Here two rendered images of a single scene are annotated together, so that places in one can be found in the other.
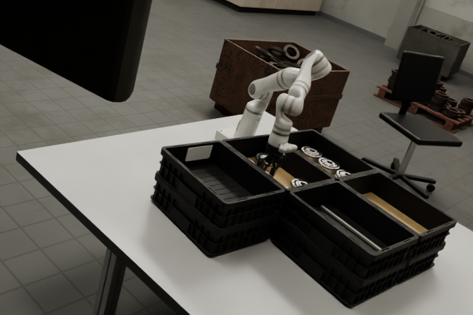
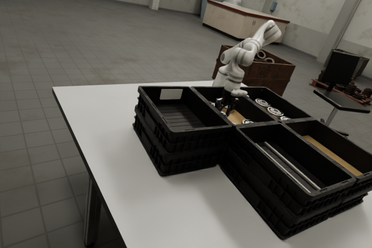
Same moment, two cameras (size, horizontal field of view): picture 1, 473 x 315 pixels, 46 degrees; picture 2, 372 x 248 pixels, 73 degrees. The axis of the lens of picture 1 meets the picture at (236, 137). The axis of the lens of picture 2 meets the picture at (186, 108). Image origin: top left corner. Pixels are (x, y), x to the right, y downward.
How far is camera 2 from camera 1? 0.94 m
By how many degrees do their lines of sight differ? 12
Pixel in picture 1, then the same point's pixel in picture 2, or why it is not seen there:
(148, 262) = (104, 176)
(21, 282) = (67, 173)
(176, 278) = (123, 192)
